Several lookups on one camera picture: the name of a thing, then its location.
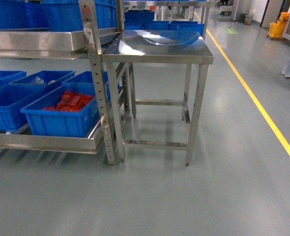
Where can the blue plastic bin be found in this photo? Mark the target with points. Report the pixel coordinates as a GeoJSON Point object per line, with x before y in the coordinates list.
{"type": "Point", "coordinates": [12, 100]}
{"type": "Point", "coordinates": [62, 124]}
{"type": "Point", "coordinates": [81, 83]}
{"type": "Point", "coordinates": [45, 79]}
{"type": "Point", "coordinates": [9, 76]}

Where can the red parts in bin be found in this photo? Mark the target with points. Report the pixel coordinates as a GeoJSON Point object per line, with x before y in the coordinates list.
{"type": "Point", "coordinates": [71, 102]}

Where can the stainless steel shelf rack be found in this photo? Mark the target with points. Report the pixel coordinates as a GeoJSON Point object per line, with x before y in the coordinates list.
{"type": "Point", "coordinates": [87, 41]}

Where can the stainless steel side table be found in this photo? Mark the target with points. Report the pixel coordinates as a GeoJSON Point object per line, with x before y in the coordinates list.
{"type": "Point", "coordinates": [159, 46]}

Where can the yellow mop bucket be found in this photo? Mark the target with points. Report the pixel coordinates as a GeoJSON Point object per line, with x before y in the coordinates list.
{"type": "Point", "coordinates": [276, 29]}

